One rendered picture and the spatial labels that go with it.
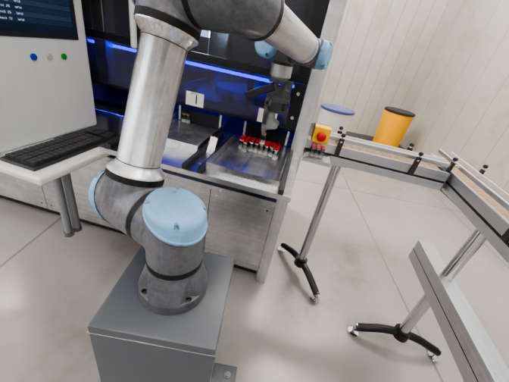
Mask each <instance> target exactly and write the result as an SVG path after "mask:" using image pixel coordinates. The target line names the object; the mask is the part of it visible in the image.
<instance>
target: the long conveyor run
mask: <svg viewBox="0 0 509 382"><path fill-rule="evenodd" d="M438 153H439V154H440V155H442V156H443V157H442V156H437V155H434V154H432V153H430V154H429V155H431V156H434V157H438V158H444V161H443V162H446V163H449V164H450V165H449V167H448V168H446V167H443V166H441V168H442V169H444V170H445V171H446V172H448V173H450V176H449V178H448V179H447V181H446V182H445V184H444V186H443V187H442V190H443V192H444V193H445V194H446V195H447V196H448V197H449V198H450V200H451V201H452V202H453V203H454V204H455V205H456V206H457V207H458V208H459V209H460V210H461V211H462V212H463V214H464V215H465V216H466V217H467V218H468V219H469V220H470V222H471V223H472V224H473V225H474V226H475V227H476V229H477V230H478V231H479V232H480V233H481V234H482V235H483V236H484V237H485V238H486V239H487V240H488V241H489V243H490V244H491V245H492V246H493V247H494V248H495V249H496V251H497V252H498V253H499V254H500V255H501V256H502V257H503V259H504V260H505V261H506V262H507V263H508V264H509V194H507V193H506V192H505V191H504V190H502V189H501V188H500V187H498V186H497V185H495V184H494V183H493V182H492V181H491V180H489V179H488V178H486V177H485V176H483V174H484V173H485V172H486V171H485V169H486V168H488V167H489V166H488V165H487V164H484V165H483V166H482V167H483V169H482V168H481V169H480V171H477V170H476V169H474V168H473V167H471V166H470V165H469V164H468V163H466V162H465V161H464V160H462V159H461V158H459V157H458V156H457V155H456V154H454V153H453V152H451V153H450V156H451V157H452V158H451V157H450V156H449V155H447V154H446V153H445V152H443V151H442V150H441V149H439V150H438ZM458 162H459V163H460V164H459V163H458ZM462 165H463V166H464V167H463V166H462ZM468 170H469V171H468ZM472 173H473V174H474V175H475V176H474V175H473V174H472ZM482 181H483V182H482ZM486 184H487V185H488V186H487V185H486ZM489 187H491V188H492V189H493V190H494V191H493V190H492V189H491V188H489ZM501 196H502V197H503V198H504V199H503V198H502V197H501ZM505 199H506V200H507V201H506V200H505Z"/></svg>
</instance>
